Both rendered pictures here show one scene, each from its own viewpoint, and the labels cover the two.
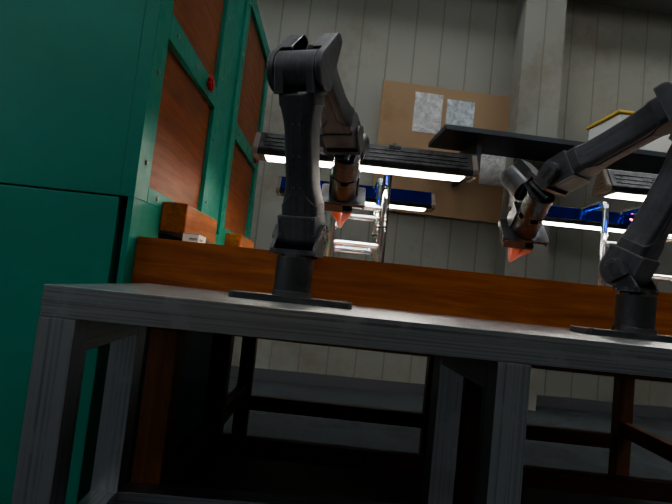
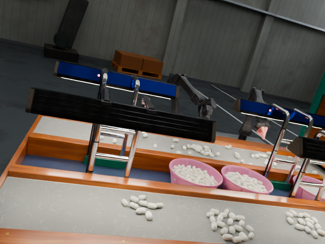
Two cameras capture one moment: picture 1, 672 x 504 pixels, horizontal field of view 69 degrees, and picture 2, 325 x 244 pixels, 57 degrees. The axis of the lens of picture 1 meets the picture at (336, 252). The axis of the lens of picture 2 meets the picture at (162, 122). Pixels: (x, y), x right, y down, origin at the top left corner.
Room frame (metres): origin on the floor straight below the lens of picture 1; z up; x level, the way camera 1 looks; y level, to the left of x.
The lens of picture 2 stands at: (2.86, -1.16, 1.37)
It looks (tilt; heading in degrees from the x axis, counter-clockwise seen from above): 17 degrees down; 165
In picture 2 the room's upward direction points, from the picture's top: 14 degrees clockwise
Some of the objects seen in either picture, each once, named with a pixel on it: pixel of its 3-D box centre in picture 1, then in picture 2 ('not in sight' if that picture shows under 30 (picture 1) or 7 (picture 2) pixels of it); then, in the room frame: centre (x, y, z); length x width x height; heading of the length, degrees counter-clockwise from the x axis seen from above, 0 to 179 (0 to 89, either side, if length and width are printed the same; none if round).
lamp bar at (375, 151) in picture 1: (365, 155); (283, 113); (1.36, -0.05, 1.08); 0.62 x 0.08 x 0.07; 90
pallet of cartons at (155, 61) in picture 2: not in sight; (137, 64); (-5.80, 0.06, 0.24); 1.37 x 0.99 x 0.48; 94
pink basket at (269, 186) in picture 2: not in sight; (243, 186); (1.64, -0.32, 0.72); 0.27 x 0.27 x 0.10
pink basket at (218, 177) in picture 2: not in sight; (193, 179); (1.64, -0.60, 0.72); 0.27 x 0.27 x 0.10
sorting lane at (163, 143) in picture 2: not in sight; (195, 151); (1.30, -0.49, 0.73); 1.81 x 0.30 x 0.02; 90
